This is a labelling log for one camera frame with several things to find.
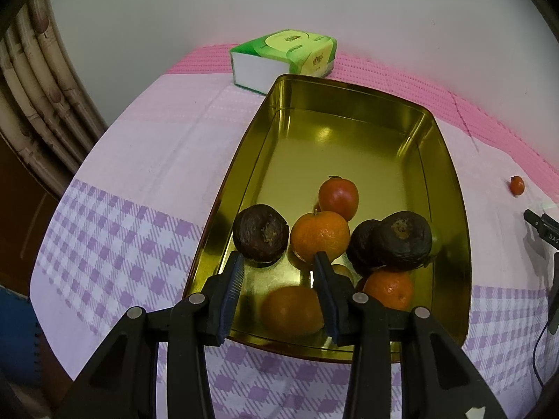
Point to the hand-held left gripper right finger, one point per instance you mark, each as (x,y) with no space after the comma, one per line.
(332,310)

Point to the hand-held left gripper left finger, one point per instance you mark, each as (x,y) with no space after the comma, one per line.
(229,301)

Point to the mandarin orange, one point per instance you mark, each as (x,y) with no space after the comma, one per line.
(288,312)
(321,235)
(388,289)

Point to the red tomato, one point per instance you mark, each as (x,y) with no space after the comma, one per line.
(517,185)

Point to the wrinkled dark brown fruit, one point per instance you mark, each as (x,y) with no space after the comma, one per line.
(360,244)

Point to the round dark brown fruit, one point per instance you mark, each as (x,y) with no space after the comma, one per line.
(260,235)
(404,239)

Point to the small orange-red tomato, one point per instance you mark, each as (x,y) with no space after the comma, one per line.
(338,197)

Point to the red and gold tin box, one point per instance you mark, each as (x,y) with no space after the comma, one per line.
(349,139)

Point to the pink and purple checked cloth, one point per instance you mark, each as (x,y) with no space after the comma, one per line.
(153,139)

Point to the blue foam mat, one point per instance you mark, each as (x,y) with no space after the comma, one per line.
(17,336)

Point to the brown wooden cabinet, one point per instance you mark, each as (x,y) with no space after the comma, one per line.
(22,227)

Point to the green tissue pack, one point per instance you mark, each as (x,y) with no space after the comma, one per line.
(284,52)

